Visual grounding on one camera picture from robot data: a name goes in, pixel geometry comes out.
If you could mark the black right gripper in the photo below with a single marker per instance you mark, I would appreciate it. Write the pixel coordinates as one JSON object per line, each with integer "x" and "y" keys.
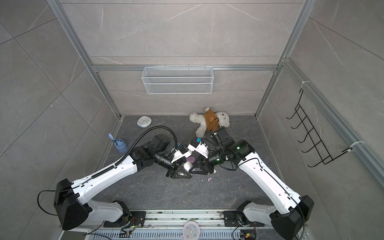
{"x": 205, "y": 162}

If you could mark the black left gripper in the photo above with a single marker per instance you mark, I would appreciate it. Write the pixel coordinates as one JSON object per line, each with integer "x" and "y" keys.
{"x": 176, "y": 172}

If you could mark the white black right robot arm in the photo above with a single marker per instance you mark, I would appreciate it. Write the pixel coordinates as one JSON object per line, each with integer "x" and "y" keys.
{"x": 289, "y": 212}

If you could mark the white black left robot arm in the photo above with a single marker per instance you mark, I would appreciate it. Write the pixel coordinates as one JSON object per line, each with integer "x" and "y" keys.
{"x": 74, "y": 203}

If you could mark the pink oval earbud case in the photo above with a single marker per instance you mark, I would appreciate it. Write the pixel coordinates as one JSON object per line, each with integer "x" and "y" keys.
{"x": 191, "y": 159}

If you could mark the white teddy bear brown hoodie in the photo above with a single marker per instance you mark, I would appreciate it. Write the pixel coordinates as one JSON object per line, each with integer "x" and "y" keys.
{"x": 209, "y": 121}

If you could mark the light blue round clock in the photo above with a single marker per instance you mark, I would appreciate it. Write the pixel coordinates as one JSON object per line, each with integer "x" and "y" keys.
{"x": 144, "y": 121}

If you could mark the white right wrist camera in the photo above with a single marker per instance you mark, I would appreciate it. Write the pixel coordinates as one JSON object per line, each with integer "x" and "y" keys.
{"x": 198, "y": 146}

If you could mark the white wire mesh basket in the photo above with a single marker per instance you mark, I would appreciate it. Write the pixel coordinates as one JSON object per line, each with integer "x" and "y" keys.
{"x": 178, "y": 80}

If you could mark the black wire hook rack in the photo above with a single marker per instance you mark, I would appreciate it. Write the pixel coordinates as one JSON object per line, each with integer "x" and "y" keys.
{"x": 313, "y": 135}

